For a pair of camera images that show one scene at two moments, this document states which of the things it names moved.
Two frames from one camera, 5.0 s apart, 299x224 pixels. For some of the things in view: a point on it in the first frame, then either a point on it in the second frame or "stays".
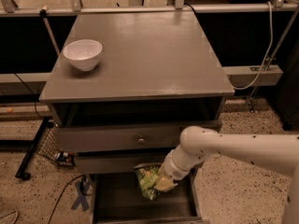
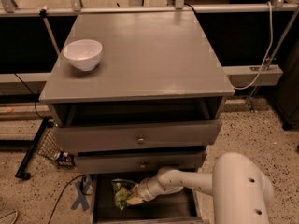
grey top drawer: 120,136 stays
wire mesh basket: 51,148 stays
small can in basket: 66,157 stays
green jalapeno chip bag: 148,178 to 121,194
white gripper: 174,171 to 145,189
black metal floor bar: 33,149 stays
